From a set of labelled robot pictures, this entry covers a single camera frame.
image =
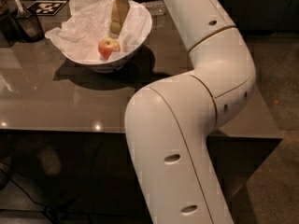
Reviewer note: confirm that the black fiducial marker card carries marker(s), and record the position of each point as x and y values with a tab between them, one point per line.
46	7

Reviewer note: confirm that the white handled utensil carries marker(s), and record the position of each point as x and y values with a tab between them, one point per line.
22	11

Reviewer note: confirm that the dark glass cup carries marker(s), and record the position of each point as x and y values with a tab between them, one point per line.
28	25

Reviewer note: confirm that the clear plastic tray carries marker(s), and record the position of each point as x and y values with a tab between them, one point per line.
155	8

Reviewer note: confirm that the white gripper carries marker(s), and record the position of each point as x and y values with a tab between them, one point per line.
118	13

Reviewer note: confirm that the white bowl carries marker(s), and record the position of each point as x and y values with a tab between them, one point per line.
81	34

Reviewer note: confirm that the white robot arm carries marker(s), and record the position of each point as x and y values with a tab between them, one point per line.
168	121

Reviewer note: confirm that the red yellow apple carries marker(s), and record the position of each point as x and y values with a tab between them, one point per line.
107	46

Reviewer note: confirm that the white crumpled paper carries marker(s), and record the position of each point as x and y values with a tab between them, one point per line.
76	6

